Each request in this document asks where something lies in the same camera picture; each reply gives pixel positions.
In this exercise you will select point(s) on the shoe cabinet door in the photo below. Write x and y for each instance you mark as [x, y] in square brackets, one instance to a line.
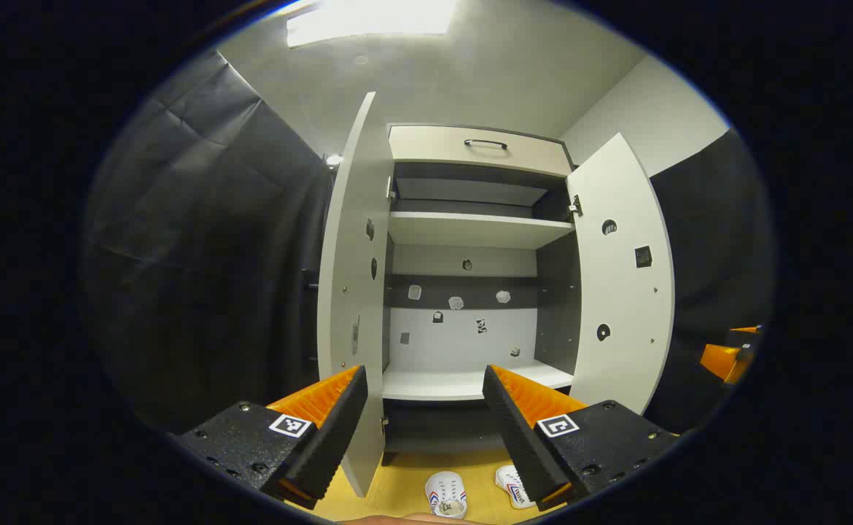
[623, 292]
[346, 255]

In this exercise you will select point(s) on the metal door hinge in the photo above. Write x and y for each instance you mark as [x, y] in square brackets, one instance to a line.
[576, 206]
[391, 189]

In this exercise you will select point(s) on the white grey shoe cabinet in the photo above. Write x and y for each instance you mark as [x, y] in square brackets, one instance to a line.
[470, 230]

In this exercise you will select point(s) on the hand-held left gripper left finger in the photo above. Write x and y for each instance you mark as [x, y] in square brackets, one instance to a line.
[335, 430]

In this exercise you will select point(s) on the beige cabinet drawer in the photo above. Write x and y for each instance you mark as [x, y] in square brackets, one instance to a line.
[434, 146]

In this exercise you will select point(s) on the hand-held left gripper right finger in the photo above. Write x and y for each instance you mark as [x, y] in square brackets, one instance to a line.
[517, 430]

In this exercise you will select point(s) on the ceiling light panel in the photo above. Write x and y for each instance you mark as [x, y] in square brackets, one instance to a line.
[368, 18]

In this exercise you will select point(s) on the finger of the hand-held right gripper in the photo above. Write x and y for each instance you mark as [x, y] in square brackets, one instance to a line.
[725, 361]
[746, 335]

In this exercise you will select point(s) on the white striped canvas shoe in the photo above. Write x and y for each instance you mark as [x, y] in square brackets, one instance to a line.
[510, 485]
[445, 492]

